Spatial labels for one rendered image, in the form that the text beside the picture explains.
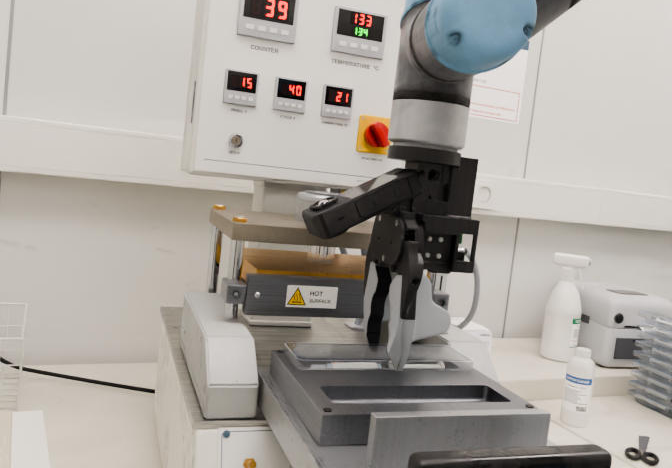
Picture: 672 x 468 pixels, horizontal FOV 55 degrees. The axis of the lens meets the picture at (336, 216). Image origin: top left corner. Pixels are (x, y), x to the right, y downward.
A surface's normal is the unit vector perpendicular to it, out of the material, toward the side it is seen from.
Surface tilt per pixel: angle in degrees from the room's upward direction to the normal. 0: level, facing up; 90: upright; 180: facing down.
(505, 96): 90
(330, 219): 90
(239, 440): 65
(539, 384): 90
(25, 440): 3
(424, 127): 90
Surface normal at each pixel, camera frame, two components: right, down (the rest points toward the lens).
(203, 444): 0.34, -0.33
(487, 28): 0.09, 0.08
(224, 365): 0.29, -0.69
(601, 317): -0.94, -0.12
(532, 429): 0.33, 0.11
